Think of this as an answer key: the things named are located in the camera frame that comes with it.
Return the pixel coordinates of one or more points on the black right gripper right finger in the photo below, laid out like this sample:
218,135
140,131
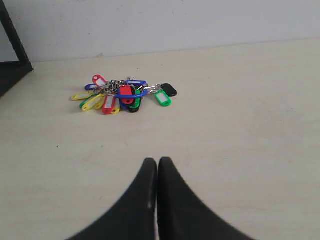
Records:
181,215

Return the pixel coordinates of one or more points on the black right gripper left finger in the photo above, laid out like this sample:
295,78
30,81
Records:
132,217

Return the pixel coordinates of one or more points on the bunch of coloured key tags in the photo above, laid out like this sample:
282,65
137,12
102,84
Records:
112,96

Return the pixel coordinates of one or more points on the black metal rack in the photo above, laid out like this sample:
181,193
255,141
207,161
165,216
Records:
14,61

